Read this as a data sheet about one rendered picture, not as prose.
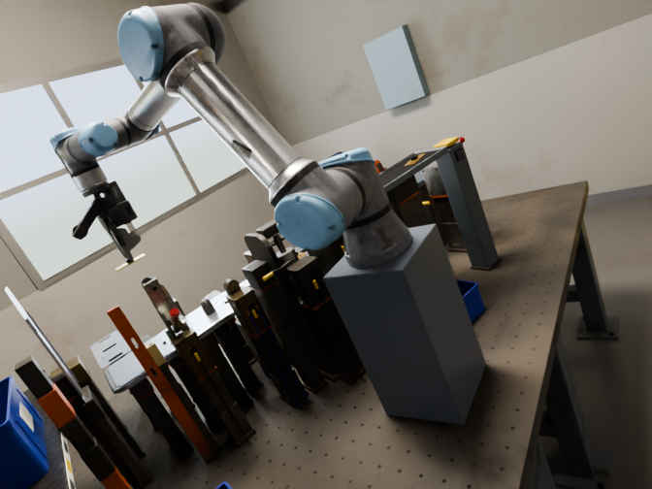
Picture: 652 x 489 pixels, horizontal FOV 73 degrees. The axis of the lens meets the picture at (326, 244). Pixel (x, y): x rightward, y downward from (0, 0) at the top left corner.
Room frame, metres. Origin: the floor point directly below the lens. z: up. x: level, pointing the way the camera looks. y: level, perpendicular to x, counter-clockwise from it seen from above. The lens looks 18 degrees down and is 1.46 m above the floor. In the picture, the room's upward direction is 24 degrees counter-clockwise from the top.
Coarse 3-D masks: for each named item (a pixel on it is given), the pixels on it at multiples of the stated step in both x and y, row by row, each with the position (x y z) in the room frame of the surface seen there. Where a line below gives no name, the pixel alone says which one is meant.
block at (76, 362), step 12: (72, 360) 1.23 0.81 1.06; (60, 372) 1.17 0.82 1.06; (72, 372) 1.16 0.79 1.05; (84, 372) 1.18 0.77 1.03; (84, 384) 1.17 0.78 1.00; (96, 396) 1.17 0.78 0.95; (108, 408) 1.18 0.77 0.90; (120, 420) 1.21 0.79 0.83; (120, 432) 1.17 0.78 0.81; (132, 444) 1.18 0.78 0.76; (144, 456) 1.18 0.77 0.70
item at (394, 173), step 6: (438, 150) 1.31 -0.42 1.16; (426, 156) 1.31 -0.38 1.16; (402, 162) 1.37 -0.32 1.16; (420, 162) 1.27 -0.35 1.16; (396, 168) 1.33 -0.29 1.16; (402, 168) 1.30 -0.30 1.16; (408, 168) 1.26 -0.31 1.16; (384, 174) 1.32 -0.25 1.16; (390, 174) 1.29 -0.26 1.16; (396, 174) 1.26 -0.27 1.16; (402, 174) 1.23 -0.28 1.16; (384, 180) 1.24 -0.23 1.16; (390, 180) 1.21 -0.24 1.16
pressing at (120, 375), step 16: (416, 176) 1.76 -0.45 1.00; (304, 256) 1.40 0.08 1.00; (224, 304) 1.30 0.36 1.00; (192, 320) 1.28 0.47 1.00; (208, 320) 1.22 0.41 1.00; (224, 320) 1.19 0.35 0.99; (160, 336) 1.27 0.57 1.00; (176, 352) 1.11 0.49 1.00; (112, 368) 1.19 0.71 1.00; (128, 368) 1.14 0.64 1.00; (112, 384) 1.09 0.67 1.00; (128, 384) 1.04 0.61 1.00
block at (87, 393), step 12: (84, 396) 1.09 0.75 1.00; (84, 408) 1.04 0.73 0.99; (96, 408) 1.05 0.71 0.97; (96, 420) 1.04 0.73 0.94; (108, 420) 1.08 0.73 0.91; (108, 432) 1.05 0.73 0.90; (120, 444) 1.05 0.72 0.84; (132, 456) 1.05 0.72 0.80; (132, 468) 1.04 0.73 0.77; (144, 468) 1.11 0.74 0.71; (144, 480) 1.05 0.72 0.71
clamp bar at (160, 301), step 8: (144, 280) 1.09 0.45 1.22; (152, 280) 1.07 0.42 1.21; (144, 288) 1.07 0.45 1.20; (152, 288) 1.05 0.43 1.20; (160, 288) 1.07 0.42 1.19; (152, 296) 1.06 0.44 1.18; (160, 296) 1.07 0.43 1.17; (152, 304) 1.08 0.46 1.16; (160, 304) 1.07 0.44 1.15; (168, 304) 1.08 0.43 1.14; (160, 312) 1.07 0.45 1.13; (168, 312) 1.08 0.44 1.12; (168, 320) 1.07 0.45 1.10; (168, 328) 1.07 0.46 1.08; (184, 328) 1.09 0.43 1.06; (176, 336) 1.08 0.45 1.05
